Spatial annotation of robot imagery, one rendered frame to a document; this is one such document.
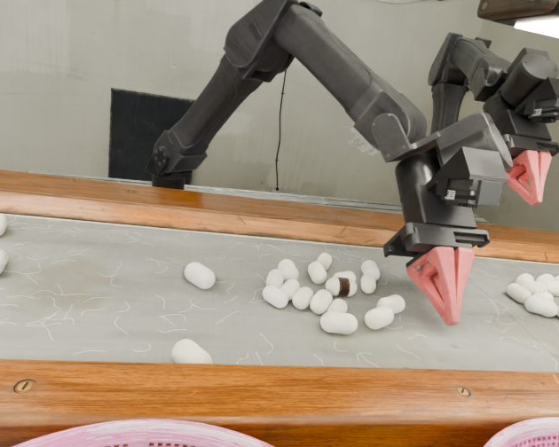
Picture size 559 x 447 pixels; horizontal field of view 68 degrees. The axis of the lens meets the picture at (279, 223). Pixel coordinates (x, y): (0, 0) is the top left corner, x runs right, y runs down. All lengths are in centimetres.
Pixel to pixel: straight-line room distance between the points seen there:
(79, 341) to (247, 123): 217
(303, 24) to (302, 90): 192
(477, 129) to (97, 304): 43
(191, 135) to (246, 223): 22
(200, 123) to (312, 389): 52
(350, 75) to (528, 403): 40
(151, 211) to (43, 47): 192
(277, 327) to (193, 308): 8
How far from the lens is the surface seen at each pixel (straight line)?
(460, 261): 48
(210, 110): 72
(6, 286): 46
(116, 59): 241
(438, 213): 49
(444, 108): 105
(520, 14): 41
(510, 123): 75
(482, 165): 46
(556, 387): 43
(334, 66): 58
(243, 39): 65
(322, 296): 44
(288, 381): 31
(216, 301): 43
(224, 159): 249
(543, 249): 85
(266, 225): 61
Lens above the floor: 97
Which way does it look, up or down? 20 degrees down
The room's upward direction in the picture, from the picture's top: 10 degrees clockwise
